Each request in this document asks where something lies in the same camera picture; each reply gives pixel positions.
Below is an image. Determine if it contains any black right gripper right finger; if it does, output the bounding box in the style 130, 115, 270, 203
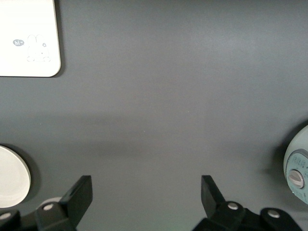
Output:
192, 175, 247, 231

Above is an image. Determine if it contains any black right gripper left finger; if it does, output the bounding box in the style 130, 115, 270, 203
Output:
35, 175, 93, 231

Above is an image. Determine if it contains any round beige plate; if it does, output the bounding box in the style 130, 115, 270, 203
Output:
0, 144, 31, 209

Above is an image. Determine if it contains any beige rabbit print tray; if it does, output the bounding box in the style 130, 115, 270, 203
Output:
0, 0, 62, 78

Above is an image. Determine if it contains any pale green electric pot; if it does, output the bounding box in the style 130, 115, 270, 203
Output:
283, 124, 308, 206

